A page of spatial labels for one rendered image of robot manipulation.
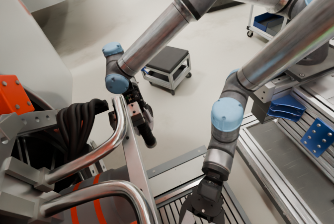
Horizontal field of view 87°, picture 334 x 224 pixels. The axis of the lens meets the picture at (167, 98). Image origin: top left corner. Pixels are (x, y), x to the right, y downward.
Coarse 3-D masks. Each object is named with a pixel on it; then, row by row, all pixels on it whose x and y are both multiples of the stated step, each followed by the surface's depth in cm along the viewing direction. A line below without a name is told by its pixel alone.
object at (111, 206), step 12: (120, 168) 44; (84, 180) 44; (96, 180) 42; (108, 180) 41; (60, 192) 42; (84, 204) 38; (96, 204) 38; (108, 204) 38; (120, 204) 38; (72, 216) 37; (84, 216) 37; (96, 216) 37; (108, 216) 37; (120, 216) 38; (132, 216) 39
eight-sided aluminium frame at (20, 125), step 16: (32, 112) 40; (48, 112) 46; (0, 128) 30; (16, 128) 33; (32, 128) 38; (48, 128) 52; (0, 144) 29; (64, 144) 58; (0, 160) 28; (0, 176) 27
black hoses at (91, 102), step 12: (72, 108) 40; (84, 108) 40; (96, 108) 48; (108, 108) 50; (60, 120) 40; (72, 120) 39; (84, 120) 40; (60, 132) 39; (72, 132) 39; (84, 132) 40; (72, 144) 39; (84, 144) 40; (72, 156) 39
